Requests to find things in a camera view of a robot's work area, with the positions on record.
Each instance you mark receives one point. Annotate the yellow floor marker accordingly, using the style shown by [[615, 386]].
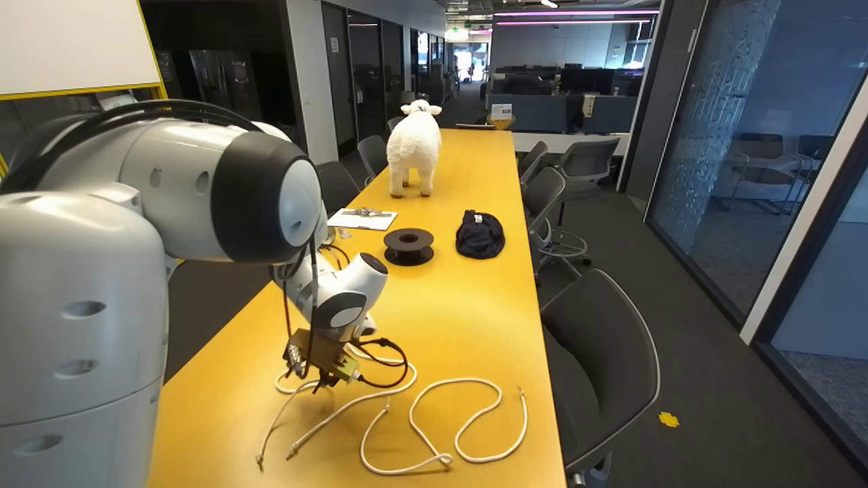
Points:
[[669, 418]]

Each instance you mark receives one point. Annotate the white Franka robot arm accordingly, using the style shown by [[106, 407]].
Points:
[[72, 299]]

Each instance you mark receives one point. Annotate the white paper sheet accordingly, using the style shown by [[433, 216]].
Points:
[[361, 223]]

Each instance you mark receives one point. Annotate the tan wrist camera mount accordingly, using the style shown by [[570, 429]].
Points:
[[315, 346]]

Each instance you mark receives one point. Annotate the white plush sheep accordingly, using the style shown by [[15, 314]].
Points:
[[414, 150]]

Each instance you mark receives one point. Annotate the black crumpled cloth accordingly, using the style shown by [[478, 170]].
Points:
[[478, 235]]

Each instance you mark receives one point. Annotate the whiteboard with yellow frame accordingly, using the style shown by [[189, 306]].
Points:
[[72, 45]]

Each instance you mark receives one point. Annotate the black empty spool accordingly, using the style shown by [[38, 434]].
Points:
[[407, 245]]

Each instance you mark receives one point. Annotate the grey background table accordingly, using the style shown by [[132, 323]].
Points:
[[570, 143]]

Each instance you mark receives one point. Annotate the textured grey column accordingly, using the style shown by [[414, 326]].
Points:
[[723, 136]]

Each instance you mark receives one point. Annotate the white glass wall frame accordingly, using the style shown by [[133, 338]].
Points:
[[803, 207]]

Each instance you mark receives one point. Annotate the chair behind glass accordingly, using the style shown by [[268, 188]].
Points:
[[768, 171]]

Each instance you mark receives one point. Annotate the pink ceiling light strip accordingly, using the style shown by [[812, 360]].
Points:
[[580, 16]]

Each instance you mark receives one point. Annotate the grey office chair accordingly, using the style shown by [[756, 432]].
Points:
[[344, 186], [586, 159], [372, 155], [547, 194], [532, 161], [601, 361]]

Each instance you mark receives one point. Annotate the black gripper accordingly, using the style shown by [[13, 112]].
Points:
[[333, 373]]

